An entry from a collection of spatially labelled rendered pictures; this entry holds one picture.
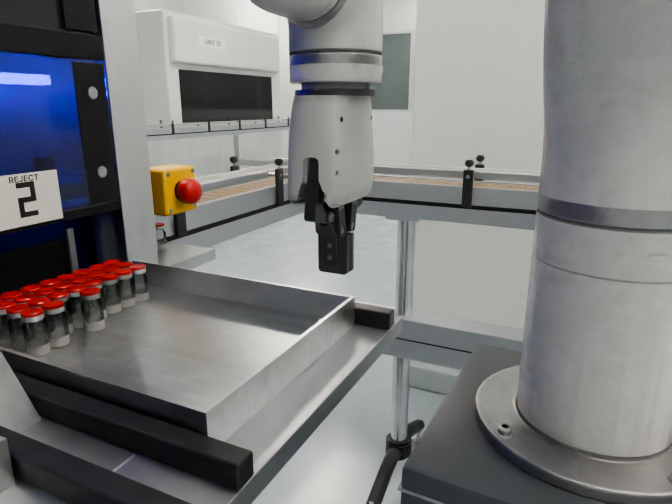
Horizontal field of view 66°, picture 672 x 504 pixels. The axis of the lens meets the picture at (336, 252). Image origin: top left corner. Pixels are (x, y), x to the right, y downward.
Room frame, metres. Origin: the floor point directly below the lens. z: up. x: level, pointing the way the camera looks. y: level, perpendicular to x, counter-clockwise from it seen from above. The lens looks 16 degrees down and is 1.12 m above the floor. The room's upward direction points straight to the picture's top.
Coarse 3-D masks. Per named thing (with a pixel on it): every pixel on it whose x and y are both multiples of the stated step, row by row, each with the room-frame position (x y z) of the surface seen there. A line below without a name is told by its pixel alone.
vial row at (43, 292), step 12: (120, 264) 0.64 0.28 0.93; (132, 264) 0.65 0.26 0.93; (84, 276) 0.59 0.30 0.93; (96, 276) 0.60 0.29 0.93; (48, 288) 0.55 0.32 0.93; (60, 288) 0.55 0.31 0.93; (24, 300) 0.51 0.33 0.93; (0, 312) 0.49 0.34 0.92; (0, 324) 0.49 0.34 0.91; (0, 336) 0.49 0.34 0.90
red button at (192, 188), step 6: (186, 180) 0.80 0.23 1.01; (192, 180) 0.81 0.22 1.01; (180, 186) 0.80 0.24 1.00; (186, 186) 0.80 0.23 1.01; (192, 186) 0.80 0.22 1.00; (198, 186) 0.81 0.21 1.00; (180, 192) 0.80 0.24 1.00; (186, 192) 0.79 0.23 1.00; (192, 192) 0.80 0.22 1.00; (198, 192) 0.81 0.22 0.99; (180, 198) 0.80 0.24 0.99; (186, 198) 0.79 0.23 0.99; (192, 198) 0.80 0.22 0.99; (198, 198) 0.81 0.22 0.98
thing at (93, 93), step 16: (64, 0) 0.68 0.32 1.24; (80, 0) 0.70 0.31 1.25; (64, 16) 0.68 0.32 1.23; (80, 16) 0.70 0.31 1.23; (96, 32) 0.72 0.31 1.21; (80, 64) 0.68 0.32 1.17; (96, 64) 0.71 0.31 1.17; (80, 80) 0.68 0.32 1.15; (96, 80) 0.70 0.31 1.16; (80, 96) 0.68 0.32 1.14; (96, 96) 0.70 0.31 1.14; (80, 112) 0.68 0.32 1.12; (96, 112) 0.70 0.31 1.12; (96, 128) 0.70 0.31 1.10; (96, 144) 0.69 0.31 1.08; (96, 160) 0.69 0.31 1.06; (112, 160) 0.71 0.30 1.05; (96, 176) 0.69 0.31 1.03; (112, 176) 0.71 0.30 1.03; (96, 192) 0.68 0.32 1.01; (112, 192) 0.71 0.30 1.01
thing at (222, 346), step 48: (192, 288) 0.66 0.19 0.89; (240, 288) 0.62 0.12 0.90; (288, 288) 0.59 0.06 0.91; (96, 336) 0.52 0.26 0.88; (144, 336) 0.52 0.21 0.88; (192, 336) 0.52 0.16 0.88; (240, 336) 0.52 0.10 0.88; (288, 336) 0.52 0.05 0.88; (336, 336) 0.52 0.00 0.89; (96, 384) 0.37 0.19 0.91; (144, 384) 0.42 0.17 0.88; (192, 384) 0.42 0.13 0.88; (240, 384) 0.36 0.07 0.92
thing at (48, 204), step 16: (0, 176) 0.57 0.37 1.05; (16, 176) 0.59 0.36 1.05; (32, 176) 0.61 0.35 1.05; (48, 176) 0.63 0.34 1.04; (0, 192) 0.57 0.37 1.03; (16, 192) 0.59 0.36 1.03; (48, 192) 0.62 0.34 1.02; (0, 208) 0.57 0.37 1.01; (16, 208) 0.58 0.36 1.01; (32, 208) 0.60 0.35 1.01; (48, 208) 0.62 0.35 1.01; (0, 224) 0.57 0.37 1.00; (16, 224) 0.58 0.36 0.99
